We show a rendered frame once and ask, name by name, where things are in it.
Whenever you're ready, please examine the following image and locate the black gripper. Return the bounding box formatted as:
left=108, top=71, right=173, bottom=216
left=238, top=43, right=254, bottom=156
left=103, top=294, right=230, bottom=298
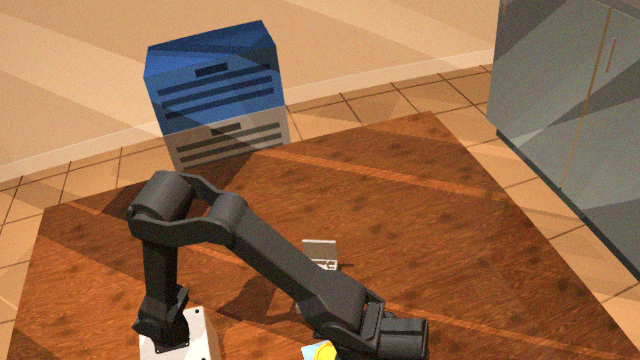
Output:
left=334, top=310, right=398, bottom=360

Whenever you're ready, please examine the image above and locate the yellow round plate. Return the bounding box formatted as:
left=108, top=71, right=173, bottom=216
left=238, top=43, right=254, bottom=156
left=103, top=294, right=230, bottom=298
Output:
left=313, top=341, right=336, bottom=360

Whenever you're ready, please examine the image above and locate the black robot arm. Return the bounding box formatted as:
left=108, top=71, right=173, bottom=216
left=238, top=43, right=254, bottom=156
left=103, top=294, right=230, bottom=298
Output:
left=126, top=170, right=429, bottom=360

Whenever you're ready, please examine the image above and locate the light blue flat mat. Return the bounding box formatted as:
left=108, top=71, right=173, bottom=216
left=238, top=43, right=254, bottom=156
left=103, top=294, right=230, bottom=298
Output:
left=301, top=341, right=327, bottom=360

